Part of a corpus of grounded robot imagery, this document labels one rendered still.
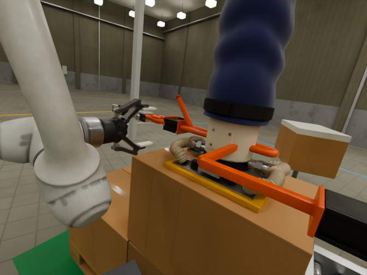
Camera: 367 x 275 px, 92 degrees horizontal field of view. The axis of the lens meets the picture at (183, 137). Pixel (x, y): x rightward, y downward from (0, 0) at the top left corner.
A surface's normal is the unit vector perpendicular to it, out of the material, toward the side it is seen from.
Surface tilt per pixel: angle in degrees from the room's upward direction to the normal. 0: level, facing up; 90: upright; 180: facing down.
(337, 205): 0
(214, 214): 90
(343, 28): 90
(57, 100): 77
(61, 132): 93
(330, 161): 90
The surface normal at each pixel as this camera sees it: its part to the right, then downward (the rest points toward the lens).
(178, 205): -0.62, 0.13
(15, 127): 0.36, -0.52
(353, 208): 0.13, -0.96
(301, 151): -0.27, 0.22
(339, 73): -0.81, 0.05
